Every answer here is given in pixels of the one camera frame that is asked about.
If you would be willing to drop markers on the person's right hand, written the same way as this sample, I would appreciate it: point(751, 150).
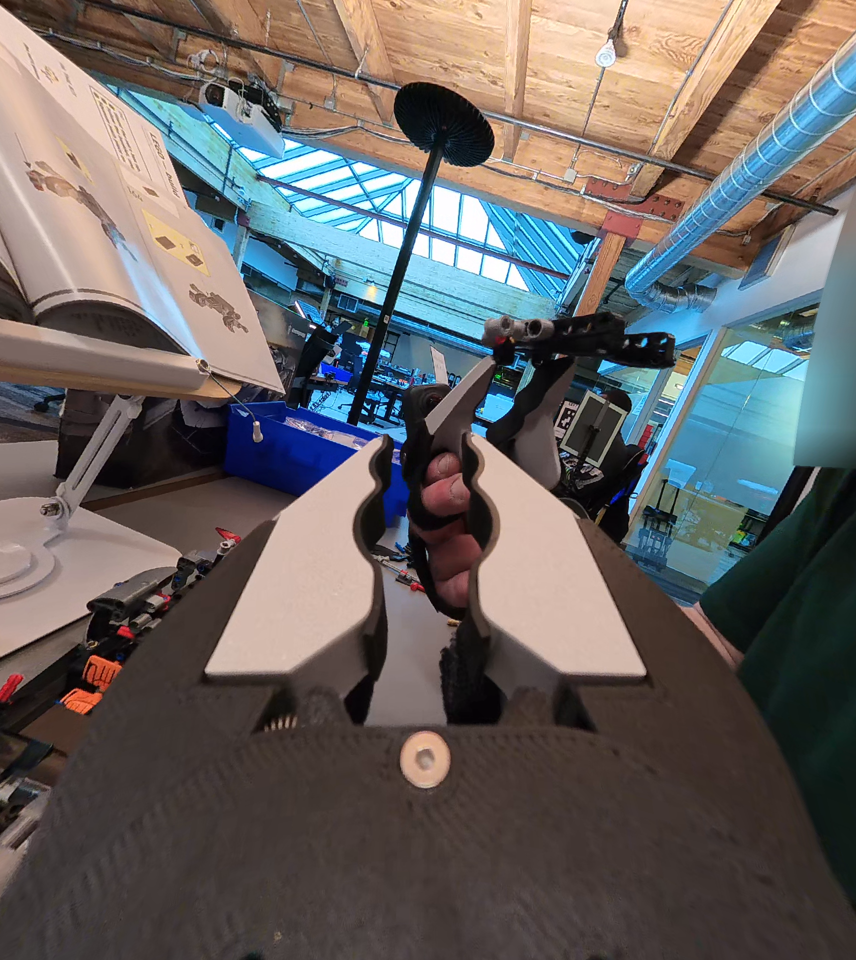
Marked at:
point(447, 525)

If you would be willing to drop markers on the hanging ceiling light bulb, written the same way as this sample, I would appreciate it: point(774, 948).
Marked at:
point(608, 51)

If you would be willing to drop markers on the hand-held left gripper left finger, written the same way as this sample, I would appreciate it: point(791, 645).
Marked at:
point(285, 600)

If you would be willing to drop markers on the wooden post with red bracket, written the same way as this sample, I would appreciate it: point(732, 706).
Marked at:
point(600, 262)

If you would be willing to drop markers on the grey black lego car model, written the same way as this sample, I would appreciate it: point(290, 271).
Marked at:
point(45, 675)

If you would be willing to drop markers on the black pole with round disc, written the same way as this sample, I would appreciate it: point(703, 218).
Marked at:
point(443, 124)

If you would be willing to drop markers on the white rounded board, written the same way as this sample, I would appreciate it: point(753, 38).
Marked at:
point(60, 585)

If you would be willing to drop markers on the lego instruction booklet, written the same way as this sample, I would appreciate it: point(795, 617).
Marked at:
point(98, 225)

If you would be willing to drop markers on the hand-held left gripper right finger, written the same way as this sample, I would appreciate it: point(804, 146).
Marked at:
point(563, 600)

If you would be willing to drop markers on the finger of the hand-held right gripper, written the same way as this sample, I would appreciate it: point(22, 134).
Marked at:
point(458, 397)
point(540, 427)

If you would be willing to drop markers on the white ceiling projector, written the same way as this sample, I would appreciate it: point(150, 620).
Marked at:
point(244, 116)

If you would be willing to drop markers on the large silver spiral duct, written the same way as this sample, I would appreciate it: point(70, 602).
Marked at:
point(773, 135)

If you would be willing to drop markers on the blue plastic bin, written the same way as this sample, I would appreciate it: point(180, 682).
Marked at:
point(293, 457)

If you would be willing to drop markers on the marker board on stand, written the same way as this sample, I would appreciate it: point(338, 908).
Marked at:
point(593, 427)

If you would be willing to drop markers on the person's right forearm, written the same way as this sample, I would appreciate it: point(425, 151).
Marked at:
point(713, 634)

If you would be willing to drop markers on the black white lego frame subassembly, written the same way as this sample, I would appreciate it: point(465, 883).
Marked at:
point(593, 341)

